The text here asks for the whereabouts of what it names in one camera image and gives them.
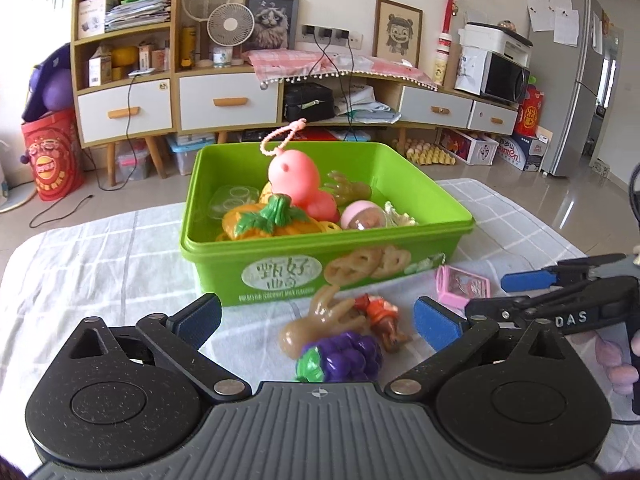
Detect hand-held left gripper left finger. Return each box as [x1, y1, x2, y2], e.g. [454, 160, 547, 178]
[67, 294, 252, 405]

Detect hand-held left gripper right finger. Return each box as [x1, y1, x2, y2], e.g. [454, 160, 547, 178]
[382, 296, 572, 405]

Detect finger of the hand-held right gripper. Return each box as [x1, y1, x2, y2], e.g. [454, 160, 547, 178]
[501, 253, 629, 293]
[464, 290, 553, 322]

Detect small pink card box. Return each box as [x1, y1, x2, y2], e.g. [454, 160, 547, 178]
[433, 264, 492, 309]

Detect red brown toy figure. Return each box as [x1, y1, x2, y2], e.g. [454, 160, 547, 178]
[354, 293, 414, 352]

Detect green plastic box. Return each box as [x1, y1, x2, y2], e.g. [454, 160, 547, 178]
[180, 141, 475, 309]

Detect purple toy grapes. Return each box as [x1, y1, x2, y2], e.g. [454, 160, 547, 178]
[294, 330, 385, 384]

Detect beige starfish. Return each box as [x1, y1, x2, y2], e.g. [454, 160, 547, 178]
[384, 201, 419, 229]

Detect tan rubber hand toy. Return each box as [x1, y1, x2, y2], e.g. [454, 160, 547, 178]
[278, 284, 372, 362]
[327, 170, 372, 207]

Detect clear plastic shell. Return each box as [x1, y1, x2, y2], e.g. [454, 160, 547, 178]
[207, 184, 259, 222]

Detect orange toy pumpkin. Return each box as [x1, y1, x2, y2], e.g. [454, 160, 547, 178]
[216, 194, 322, 241]

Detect pink clear capsule ball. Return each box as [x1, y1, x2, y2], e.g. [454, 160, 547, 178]
[339, 199, 387, 231]

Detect pink toy pig bead strap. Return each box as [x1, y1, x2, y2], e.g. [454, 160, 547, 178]
[259, 117, 339, 219]

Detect person's right hand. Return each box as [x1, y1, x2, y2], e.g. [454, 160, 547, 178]
[595, 332, 640, 397]

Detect checked grey white blanket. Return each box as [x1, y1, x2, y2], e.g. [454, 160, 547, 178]
[0, 177, 640, 480]

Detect white red toy box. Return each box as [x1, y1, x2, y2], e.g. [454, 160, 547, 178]
[435, 127, 500, 167]

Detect yellow egg tray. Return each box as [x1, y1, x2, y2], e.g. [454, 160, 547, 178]
[390, 137, 458, 167]

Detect red gift box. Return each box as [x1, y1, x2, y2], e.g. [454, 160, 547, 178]
[514, 87, 547, 139]

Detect clear storage box blue lid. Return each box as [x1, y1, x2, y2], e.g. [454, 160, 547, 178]
[166, 132, 217, 177]

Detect clear storage box pink contents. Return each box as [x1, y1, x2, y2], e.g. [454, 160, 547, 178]
[113, 139, 152, 182]

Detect black microwave oven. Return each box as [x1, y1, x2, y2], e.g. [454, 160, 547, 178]
[479, 52, 532, 107]

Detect grey refrigerator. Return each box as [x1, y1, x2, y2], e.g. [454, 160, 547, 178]
[519, 0, 624, 179]

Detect red bag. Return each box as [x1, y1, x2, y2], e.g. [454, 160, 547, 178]
[20, 108, 86, 203]

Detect white round fan base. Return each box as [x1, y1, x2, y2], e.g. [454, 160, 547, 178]
[0, 179, 39, 214]

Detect pile of light papers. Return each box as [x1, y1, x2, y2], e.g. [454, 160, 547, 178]
[333, 84, 402, 126]

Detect long curved wooden sideboard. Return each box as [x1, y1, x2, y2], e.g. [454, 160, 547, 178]
[172, 60, 522, 147]

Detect white printer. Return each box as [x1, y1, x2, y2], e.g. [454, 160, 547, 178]
[458, 20, 534, 69]

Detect red white hanging ornament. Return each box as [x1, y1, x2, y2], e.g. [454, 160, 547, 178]
[434, 0, 474, 87]

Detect black bag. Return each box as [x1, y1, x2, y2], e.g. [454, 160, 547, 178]
[283, 82, 335, 123]

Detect tall wooden shelf cabinet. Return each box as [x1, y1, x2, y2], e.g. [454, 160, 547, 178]
[71, 0, 181, 187]

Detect yellow bottle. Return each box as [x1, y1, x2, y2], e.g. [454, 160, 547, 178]
[180, 26, 198, 73]

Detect white carton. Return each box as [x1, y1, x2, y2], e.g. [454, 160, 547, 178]
[88, 44, 114, 87]

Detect purple plush toy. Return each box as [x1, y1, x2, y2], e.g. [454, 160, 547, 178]
[20, 42, 77, 123]

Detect framed cartoon girl picture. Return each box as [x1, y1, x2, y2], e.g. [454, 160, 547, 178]
[372, 0, 425, 69]

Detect pink checked tablecloth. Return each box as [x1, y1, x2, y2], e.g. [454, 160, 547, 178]
[248, 48, 442, 92]

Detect small white desk fan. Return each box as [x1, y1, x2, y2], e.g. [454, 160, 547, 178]
[206, 2, 255, 69]

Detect framed cat picture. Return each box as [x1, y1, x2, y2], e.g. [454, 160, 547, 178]
[242, 0, 301, 57]

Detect stack of papers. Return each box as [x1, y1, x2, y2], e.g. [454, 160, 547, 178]
[103, 0, 172, 34]

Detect white drawer wooden handle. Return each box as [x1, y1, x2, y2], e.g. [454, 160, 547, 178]
[466, 100, 519, 136]
[178, 75, 281, 134]
[77, 79, 174, 144]
[399, 84, 474, 129]

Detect wall power sockets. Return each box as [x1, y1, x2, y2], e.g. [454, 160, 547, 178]
[299, 23, 364, 51]

